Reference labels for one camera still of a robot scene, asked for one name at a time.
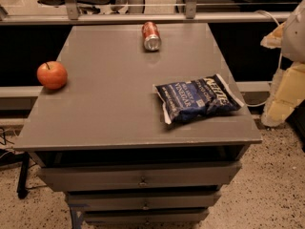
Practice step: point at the black stand leg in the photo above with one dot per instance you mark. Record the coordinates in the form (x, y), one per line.
(21, 186)

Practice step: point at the grey metal railing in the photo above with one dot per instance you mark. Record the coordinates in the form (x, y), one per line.
(32, 12)

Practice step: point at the top grey drawer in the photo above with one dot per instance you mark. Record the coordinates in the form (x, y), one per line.
(139, 176)

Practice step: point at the red apple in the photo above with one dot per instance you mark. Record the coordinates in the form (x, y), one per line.
(52, 75)

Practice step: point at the bottom grey drawer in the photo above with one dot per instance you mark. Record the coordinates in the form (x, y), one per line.
(149, 216)

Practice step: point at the red coke can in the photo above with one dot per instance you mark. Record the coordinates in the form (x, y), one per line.
(151, 37)

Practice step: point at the middle grey drawer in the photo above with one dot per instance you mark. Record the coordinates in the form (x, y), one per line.
(144, 200)

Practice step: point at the grey drawer cabinet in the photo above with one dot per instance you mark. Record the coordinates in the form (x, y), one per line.
(109, 114)

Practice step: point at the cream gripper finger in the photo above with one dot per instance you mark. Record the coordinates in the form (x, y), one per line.
(286, 93)
(274, 38)

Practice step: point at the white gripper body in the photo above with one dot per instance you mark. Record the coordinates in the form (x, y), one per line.
(295, 35)

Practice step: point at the blue chip bag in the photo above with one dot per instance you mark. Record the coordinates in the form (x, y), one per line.
(184, 101)

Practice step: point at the grey drawer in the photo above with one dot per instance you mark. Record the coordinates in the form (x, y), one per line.
(144, 200)
(149, 216)
(139, 176)

